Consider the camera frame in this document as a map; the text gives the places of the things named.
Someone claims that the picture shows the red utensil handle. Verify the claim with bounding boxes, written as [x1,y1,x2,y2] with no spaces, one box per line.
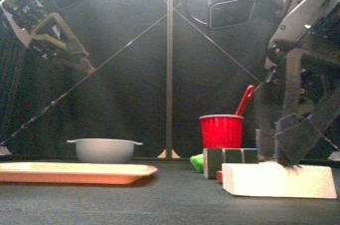
[233,85,257,117]

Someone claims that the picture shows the green toy vegetable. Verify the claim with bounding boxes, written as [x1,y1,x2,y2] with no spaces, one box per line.
[188,153,205,173]

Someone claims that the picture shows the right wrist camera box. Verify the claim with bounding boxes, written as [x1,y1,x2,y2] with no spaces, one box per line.
[204,0,259,31]

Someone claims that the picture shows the black camera cable loop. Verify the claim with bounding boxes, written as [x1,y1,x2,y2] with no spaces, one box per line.
[181,0,209,27]

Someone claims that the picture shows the thin diagonal brace wire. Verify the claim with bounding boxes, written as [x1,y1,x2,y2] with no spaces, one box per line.
[0,3,183,146]
[129,0,263,85]

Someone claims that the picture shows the vertical metal frame pole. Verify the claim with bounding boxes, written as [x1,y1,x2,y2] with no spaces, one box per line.
[157,0,181,160]

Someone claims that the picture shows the white toy block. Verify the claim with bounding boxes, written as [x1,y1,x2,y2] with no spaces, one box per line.
[220,161,339,200]

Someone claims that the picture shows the red plastic cup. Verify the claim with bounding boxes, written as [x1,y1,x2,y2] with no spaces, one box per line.
[197,113,245,149]

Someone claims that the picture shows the gray toy pot with handles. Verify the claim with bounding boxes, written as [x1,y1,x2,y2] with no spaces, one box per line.
[65,137,145,165]

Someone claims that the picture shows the orange plastic tray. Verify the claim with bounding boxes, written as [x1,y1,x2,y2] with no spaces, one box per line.
[0,161,160,186]

